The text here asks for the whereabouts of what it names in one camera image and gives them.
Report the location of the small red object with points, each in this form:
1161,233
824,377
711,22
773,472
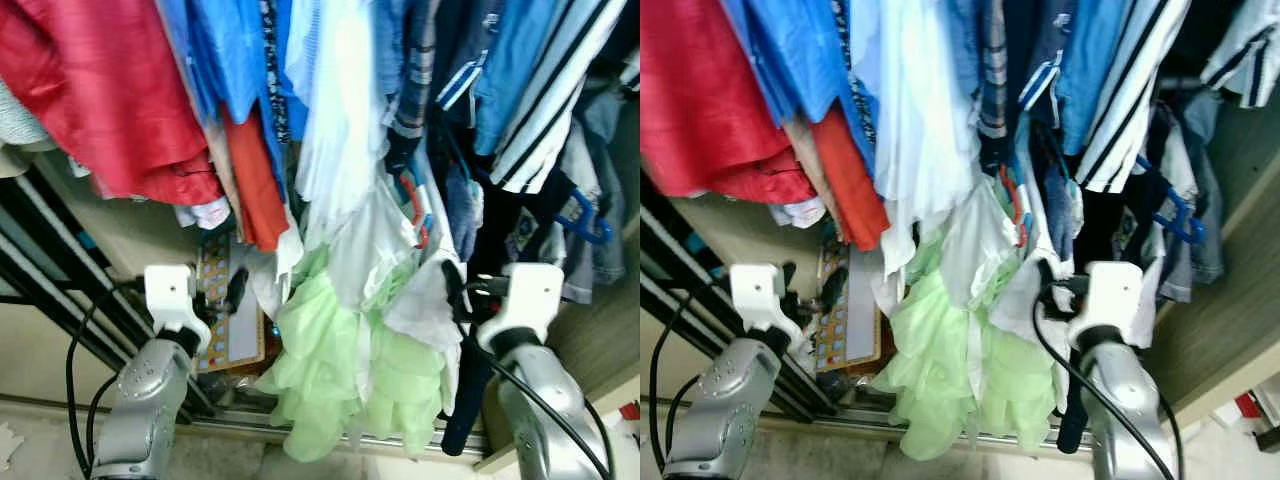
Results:
1248,405
630,410

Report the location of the white sheer garment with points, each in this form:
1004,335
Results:
340,120
920,120

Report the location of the navy garment with white cuff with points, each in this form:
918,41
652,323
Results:
1045,50
465,50

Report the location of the light green garment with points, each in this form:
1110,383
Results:
930,360
320,350

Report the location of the bright blue garment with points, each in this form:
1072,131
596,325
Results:
225,50
790,50

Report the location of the orange garment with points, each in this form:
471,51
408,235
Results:
255,180
850,185

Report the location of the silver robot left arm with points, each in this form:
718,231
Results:
145,410
720,410

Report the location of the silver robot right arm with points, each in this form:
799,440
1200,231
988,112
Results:
545,410
1130,410

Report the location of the white cotton garment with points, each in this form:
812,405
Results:
975,240
375,245

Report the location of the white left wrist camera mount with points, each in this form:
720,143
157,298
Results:
170,295
755,295

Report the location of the small white pink garment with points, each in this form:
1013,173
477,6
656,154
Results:
205,213
795,212

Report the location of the plaid shirt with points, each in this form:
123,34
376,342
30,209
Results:
412,70
992,70

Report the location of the dark navy hanging garment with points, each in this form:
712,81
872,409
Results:
462,420
1072,420

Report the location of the white navy striped garment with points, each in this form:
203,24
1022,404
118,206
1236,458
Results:
1125,110
1245,50
545,110

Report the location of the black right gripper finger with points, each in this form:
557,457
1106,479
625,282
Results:
1045,288
453,290

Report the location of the beige garment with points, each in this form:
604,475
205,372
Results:
222,170
805,150

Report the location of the denim garment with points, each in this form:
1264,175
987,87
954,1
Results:
1205,200
605,200

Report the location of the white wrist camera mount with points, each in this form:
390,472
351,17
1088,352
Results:
170,295
755,295
525,295
1110,295

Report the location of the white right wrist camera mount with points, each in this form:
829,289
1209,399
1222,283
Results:
1110,295
525,295

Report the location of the blue plastic hanger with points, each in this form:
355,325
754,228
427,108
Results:
598,236
1190,232

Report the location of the light blue shirt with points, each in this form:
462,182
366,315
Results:
515,70
1092,70

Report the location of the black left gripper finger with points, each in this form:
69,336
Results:
833,290
237,290
788,278

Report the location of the grey knit garment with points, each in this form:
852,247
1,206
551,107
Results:
20,120

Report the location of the black sliding door track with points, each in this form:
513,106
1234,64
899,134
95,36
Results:
60,250
690,290

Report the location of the red garment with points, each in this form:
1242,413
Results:
100,90
710,100

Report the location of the red plastic hanger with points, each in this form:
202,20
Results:
415,205
1018,205

